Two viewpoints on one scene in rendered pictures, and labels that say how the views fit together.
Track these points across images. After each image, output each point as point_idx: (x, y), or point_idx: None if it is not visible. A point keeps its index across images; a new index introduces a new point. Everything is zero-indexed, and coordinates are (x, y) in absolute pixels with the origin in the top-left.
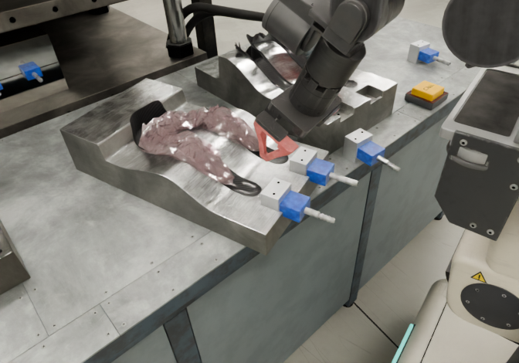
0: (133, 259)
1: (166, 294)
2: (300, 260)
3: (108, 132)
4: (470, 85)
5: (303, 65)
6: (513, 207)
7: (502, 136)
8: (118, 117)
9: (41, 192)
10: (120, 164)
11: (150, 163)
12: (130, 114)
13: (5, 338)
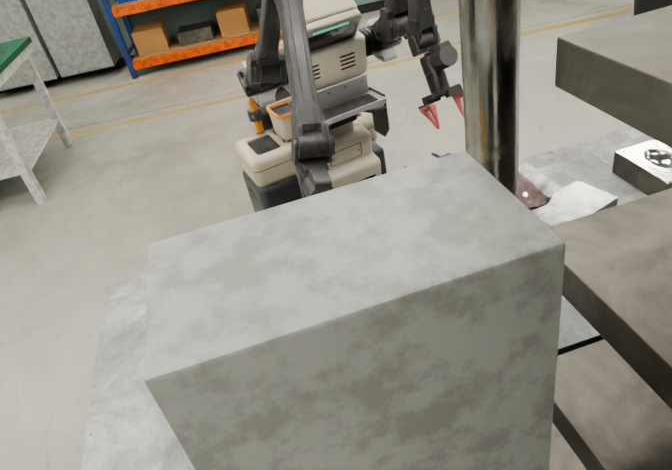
0: (548, 173)
1: (528, 159)
2: None
3: (569, 187)
4: (346, 113)
5: None
6: (354, 135)
7: (369, 93)
8: (564, 199)
9: None
10: (559, 186)
11: (534, 176)
12: (553, 201)
13: (611, 153)
